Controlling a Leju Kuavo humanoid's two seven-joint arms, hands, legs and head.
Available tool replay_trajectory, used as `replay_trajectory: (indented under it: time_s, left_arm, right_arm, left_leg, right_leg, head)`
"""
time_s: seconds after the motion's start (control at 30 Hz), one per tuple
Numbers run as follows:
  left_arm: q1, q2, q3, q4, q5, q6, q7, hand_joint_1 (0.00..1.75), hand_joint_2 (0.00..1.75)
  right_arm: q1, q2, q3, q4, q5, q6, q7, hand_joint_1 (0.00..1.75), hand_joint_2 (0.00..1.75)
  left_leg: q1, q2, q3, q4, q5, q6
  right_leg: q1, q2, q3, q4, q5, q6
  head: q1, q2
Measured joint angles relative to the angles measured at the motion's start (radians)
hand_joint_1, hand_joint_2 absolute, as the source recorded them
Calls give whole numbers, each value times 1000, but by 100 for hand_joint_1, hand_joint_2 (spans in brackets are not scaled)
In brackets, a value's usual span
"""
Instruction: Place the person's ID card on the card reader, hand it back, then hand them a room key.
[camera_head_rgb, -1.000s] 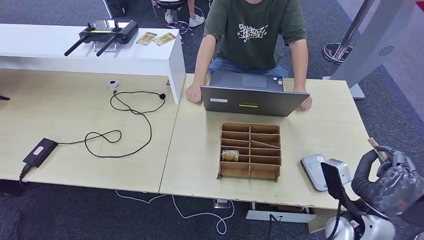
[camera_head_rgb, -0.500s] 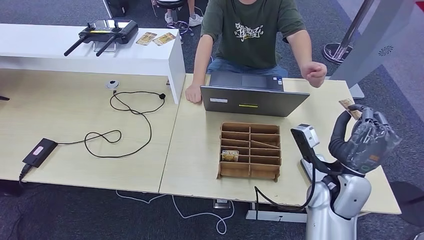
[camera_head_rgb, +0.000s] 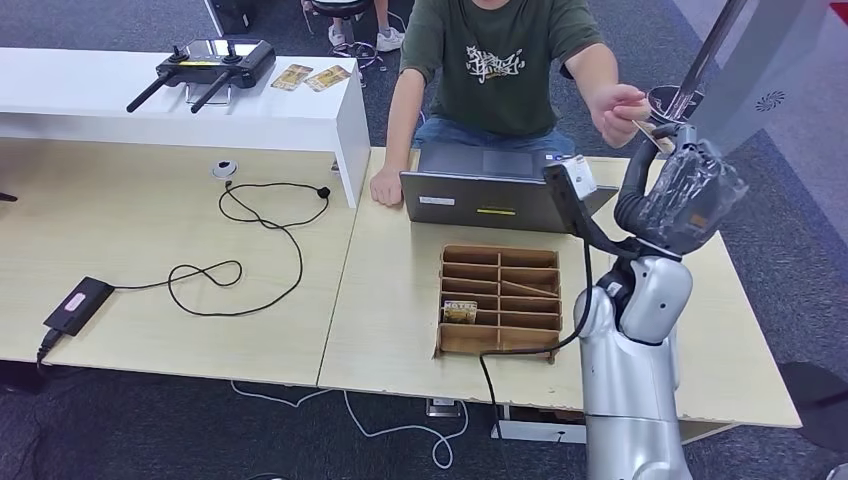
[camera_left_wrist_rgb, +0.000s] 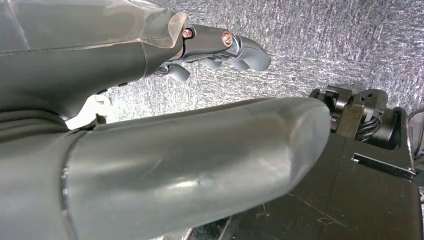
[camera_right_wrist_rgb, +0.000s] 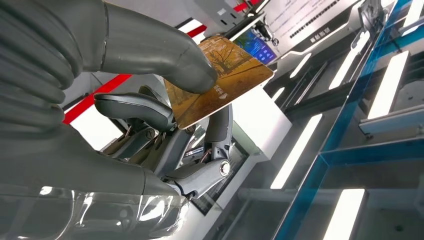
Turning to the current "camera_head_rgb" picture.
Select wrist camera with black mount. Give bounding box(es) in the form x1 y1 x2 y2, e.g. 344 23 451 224
543 154 641 261

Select black equipment case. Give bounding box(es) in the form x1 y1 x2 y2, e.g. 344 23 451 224
203 0 260 36

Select person's right hand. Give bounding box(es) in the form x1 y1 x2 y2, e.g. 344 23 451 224
369 165 405 208

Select white desk shelf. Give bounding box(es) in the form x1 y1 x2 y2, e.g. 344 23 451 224
0 46 371 210

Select brown cardboard slot organizer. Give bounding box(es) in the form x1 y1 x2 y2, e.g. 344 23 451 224
433 243 564 364

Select thin black cable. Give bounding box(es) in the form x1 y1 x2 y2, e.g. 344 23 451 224
109 180 331 319

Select chrome stanchion post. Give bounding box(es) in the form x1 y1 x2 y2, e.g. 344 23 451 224
645 0 753 128

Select white desk foot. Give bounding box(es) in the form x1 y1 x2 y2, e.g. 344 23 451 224
491 420 588 445

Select grey kiosk stand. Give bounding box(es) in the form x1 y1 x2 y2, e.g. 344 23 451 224
688 0 848 199

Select black remote controller with antennas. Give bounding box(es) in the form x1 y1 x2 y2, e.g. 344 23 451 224
125 37 278 115

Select grey laptop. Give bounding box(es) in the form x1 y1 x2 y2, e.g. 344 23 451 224
399 143 621 236

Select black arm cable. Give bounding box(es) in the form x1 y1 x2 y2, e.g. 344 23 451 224
478 241 594 480

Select person's left hand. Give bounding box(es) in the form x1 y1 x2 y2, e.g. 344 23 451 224
588 83 653 150

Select pale room key card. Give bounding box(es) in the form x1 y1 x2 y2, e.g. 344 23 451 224
632 119 677 155

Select yellow printed ID card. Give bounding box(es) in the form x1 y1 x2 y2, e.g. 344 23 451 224
303 64 352 93

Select metal wire controller stand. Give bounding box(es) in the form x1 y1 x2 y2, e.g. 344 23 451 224
185 82 233 107

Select black round base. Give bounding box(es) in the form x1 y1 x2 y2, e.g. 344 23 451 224
778 360 848 455

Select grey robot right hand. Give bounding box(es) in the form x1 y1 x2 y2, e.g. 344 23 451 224
612 122 750 258

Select black power cord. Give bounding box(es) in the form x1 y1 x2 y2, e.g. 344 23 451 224
34 329 64 372

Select person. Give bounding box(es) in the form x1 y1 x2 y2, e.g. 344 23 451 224
301 0 407 54
369 0 653 208

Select black stool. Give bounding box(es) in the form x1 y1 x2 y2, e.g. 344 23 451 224
311 0 389 71

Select black power adapter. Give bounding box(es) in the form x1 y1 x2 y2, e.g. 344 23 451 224
42 276 115 338

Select white cable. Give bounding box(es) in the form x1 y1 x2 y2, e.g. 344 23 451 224
230 382 470 470

